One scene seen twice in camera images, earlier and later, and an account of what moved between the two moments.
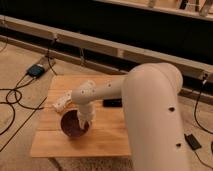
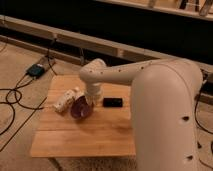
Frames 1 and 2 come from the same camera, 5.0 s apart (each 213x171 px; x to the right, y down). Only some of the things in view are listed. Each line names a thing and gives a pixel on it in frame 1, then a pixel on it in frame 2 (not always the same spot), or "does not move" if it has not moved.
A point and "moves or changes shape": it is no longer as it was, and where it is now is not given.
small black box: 113,103 does not move
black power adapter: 35,71 does not move
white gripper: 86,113 -> 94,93
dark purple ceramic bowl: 71,125 moves or changes shape
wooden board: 106,136 does not move
